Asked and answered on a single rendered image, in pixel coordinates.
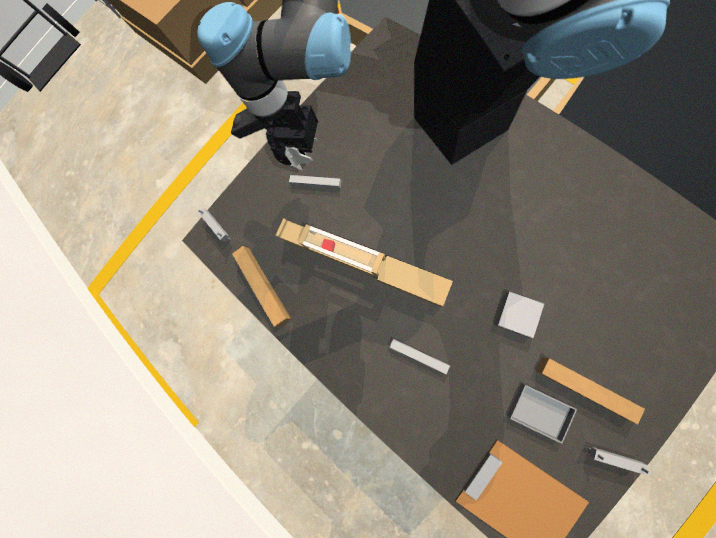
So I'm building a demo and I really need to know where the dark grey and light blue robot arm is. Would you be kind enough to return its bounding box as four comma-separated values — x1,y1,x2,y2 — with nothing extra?
197,0,670,139

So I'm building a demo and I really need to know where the orange flat bar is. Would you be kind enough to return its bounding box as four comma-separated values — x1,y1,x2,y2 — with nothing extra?
233,246,291,327
536,357,645,424

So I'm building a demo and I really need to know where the light grey flat bar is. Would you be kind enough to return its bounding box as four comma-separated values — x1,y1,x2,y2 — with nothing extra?
588,447,651,475
197,208,230,242

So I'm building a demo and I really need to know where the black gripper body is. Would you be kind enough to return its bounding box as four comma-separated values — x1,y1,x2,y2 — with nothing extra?
254,91,319,153

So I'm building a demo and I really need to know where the white square stick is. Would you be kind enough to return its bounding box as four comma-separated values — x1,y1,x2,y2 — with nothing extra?
390,339,450,374
289,175,342,189

